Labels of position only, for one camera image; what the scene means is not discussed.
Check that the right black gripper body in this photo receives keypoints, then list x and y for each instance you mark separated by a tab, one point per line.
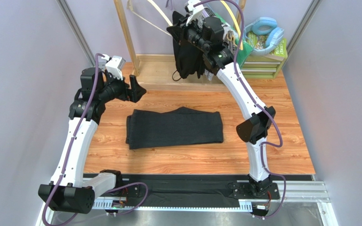
183	28

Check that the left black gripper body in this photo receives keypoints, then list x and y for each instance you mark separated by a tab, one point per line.
115	89

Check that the black denim trousers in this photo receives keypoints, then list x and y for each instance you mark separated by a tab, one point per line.
182	126

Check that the cream plastic hanger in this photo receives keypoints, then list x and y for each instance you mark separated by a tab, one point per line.
153	8

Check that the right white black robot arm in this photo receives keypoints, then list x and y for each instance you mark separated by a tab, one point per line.
254	130

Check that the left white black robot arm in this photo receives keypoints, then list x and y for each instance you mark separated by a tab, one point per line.
67	191

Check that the yellow plastic hanger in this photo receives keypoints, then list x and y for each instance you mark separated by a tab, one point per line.
235	26

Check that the black hanging garment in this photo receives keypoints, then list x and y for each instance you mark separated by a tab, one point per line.
188	60

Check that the wooden clothes rack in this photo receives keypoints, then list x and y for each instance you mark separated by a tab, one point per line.
154	71

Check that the green tote bag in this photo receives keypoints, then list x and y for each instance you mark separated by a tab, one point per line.
231	38

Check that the green wooden drawer box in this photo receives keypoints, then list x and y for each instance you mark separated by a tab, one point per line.
263	67

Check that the light blue headphones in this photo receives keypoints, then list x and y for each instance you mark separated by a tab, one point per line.
266	26

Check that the green book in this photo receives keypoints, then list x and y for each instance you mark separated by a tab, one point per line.
279	53

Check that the black cloth strip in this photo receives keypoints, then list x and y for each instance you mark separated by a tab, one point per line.
192	191

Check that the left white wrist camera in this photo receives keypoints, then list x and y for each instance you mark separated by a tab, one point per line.
114	66

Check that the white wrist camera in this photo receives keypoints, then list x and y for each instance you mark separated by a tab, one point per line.
114	66
196	13

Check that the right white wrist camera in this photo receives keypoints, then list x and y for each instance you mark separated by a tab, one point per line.
196	13

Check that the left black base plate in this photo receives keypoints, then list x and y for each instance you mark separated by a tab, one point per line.
127	189

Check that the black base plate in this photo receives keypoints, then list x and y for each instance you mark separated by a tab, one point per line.
246	190
127	189

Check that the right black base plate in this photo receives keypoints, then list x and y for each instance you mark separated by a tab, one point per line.
246	190

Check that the aluminium frame rail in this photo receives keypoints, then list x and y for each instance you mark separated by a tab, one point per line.
310	191

